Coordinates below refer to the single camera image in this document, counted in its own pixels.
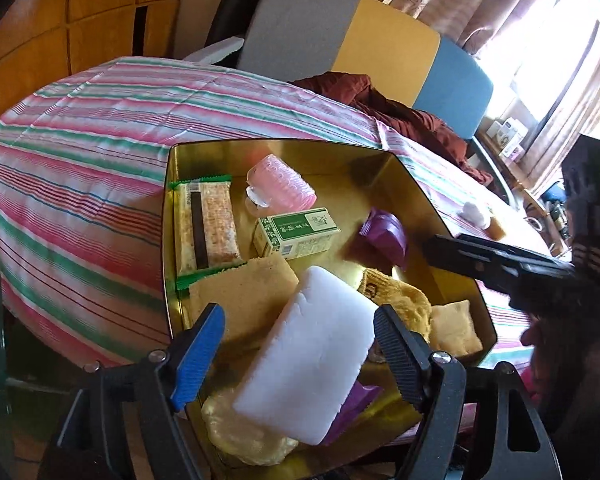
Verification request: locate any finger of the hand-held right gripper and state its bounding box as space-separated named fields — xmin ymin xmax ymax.
xmin=422 ymin=233 xmax=578 ymax=311

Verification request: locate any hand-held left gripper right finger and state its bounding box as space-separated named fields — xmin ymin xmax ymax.
xmin=372 ymin=304 xmax=563 ymax=480

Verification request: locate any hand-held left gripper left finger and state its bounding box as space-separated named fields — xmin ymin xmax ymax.
xmin=37 ymin=302 xmax=227 ymax=480

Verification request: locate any yellow knitted cloth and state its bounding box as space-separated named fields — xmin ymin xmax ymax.
xmin=357 ymin=267 xmax=433 ymax=336

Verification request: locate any small square yellow sponge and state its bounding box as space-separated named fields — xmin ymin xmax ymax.
xmin=428 ymin=299 xmax=483 ymax=358

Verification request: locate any clear yellow cake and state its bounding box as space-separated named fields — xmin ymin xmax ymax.
xmin=201 ymin=387 xmax=301 ymax=467

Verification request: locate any purple snack packet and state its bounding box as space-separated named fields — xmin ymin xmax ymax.
xmin=325 ymin=377 xmax=385 ymax=447
xmin=358 ymin=208 xmax=409 ymax=268

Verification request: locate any white foam block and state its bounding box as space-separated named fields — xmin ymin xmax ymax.
xmin=231 ymin=265 xmax=381 ymax=447

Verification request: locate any green and white carton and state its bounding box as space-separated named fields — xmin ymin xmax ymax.
xmin=252 ymin=207 xmax=341 ymax=261

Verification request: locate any gold metal tin box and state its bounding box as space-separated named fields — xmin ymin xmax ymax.
xmin=161 ymin=140 xmax=498 ymax=480

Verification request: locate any pink hair roller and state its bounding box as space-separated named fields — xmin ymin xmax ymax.
xmin=245 ymin=154 xmax=318 ymax=216

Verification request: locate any person's right forearm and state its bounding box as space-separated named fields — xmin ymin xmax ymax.
xmin=530 ymin=320 xmax=600 ymax=466

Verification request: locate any person's right hand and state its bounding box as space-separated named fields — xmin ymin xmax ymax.
xmin=522 ymin=324 xmax=546 ymax=348

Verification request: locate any white cotton wad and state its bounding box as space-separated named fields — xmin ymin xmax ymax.
xmin=460 ymin=201 xmax=492 ymax=231

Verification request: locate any wooden shelf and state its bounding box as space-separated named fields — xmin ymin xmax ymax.
xmin=475 ymin=130 xmax=571 ymax=261

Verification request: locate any flat yellow sponge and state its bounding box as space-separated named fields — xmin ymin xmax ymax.
xmin=187 ymin=252 xmax=301 ymax=356

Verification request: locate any white box on shelf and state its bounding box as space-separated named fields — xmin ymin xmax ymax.
xmin=485 ymin=117 xmax=531 ymax=161

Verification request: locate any green wrapped snack bar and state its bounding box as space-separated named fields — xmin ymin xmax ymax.
xmin=172 ymin=174 xmax=247 ymax=291

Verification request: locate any dark red jacket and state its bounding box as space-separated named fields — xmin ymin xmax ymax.
xmin=290 ymin=72 xmax=496 ymax=191

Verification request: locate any striped tablecloth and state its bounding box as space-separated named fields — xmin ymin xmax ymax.
xmin=0 ymin=56 xmax=551 ymax=461

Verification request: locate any grey yellow blue chair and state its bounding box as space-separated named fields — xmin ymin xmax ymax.
xmin=182 ymin=0 xmax=526 ymax=211

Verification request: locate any wooden cabinet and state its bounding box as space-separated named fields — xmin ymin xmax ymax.
xmin=0 ymin=0 xmax=191 ymax=133

